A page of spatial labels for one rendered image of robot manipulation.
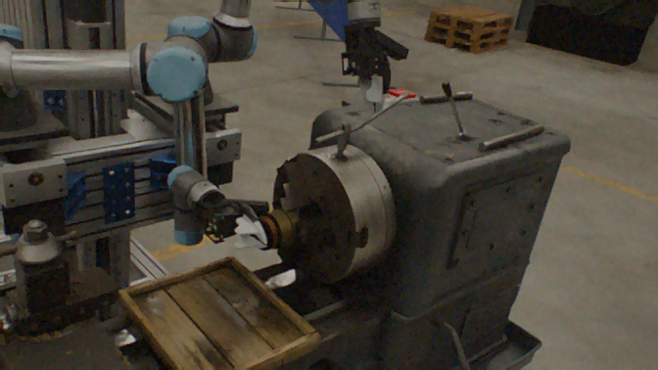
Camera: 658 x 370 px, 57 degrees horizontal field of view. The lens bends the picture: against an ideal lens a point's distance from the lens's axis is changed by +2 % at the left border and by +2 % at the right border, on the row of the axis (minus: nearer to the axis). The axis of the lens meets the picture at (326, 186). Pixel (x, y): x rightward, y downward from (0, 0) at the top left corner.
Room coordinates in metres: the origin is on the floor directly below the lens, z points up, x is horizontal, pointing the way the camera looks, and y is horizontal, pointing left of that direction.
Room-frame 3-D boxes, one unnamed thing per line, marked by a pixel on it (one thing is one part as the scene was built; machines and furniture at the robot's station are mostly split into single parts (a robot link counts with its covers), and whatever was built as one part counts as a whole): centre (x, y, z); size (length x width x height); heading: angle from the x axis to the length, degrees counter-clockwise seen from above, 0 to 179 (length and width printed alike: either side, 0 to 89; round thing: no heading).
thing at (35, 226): (0.90, 0.49, 1.17); 0.04 x 0.04 x 0.03
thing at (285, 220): (1.16, 0.10, 1.08); 0.09 x 0.09 x 0.09; 45
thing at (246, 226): (1.11, 0.15, 1.10); 0.09 x 0.06 x 0.03; 43
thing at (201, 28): (1.72, 0.44, 1.33); 0.13 x 0.12 x 0.14; 134
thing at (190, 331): (1.07, 0.20, 0.89); 0.36 x 0.30 x 0.04; 43
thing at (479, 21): (9.28, -1.79, 0.22); 1.25 x 0.86 x 0.44; 146
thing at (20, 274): (0.90, 0.49, 1.07); 0.07 x 0.07 x 0.10; 43
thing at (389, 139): (1.55, -0.29, 1.06); 0.59 x 0.48 x 0.39; 133
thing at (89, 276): (0.92, 0.47, 0.99); 0.20 x 0.10 x 0.05; 133
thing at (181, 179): (1.31, 0.33, 1.08); 0.11 x 0.08 x 0.09; 43
